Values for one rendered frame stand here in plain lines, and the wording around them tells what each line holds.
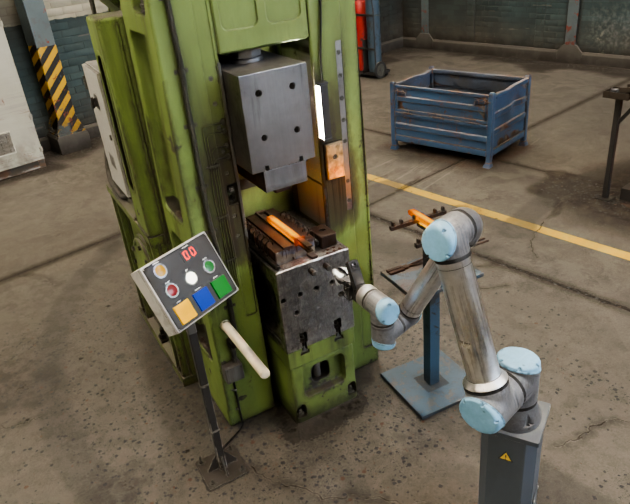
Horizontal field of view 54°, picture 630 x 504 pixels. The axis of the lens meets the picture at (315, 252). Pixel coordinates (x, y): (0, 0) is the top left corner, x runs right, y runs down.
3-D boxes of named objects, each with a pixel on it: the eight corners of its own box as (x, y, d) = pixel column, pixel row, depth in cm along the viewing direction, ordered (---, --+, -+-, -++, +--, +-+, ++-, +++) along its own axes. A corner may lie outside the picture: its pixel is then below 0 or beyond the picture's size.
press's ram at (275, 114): (332, 152, 268) (324, 58, 249) (252, 175, 253) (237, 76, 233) (288, 130, 301) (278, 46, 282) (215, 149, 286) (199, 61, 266)
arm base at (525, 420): (546, 404, 229) (548, 384, 225) (535, 440, 215) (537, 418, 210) (494, 391, 238) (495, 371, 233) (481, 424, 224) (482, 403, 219)
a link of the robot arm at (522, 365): (545, 391, 221) (550, 352, 213) (522, 418, 211) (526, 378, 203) (507, 374, 231) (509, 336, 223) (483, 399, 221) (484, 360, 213)
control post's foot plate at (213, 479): (252, 472, 291) (249, 458, 287) (208, 493, 282) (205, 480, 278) (234, 443, 308) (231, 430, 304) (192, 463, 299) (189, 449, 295)
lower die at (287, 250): (315, 252, 284) (313, 235, 280) (276, 266, 276) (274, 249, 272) (275, 221, 317) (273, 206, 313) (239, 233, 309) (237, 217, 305)
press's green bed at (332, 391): (359, 397, 329) (353, 326, 306) (298, 427, 314) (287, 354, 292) (309, 346, 372) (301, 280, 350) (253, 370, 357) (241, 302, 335)
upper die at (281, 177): (307, 180, 267) (305, 160, 262) (266, 193, 259) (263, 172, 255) (266, 156, 300) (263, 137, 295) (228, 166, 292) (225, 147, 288)
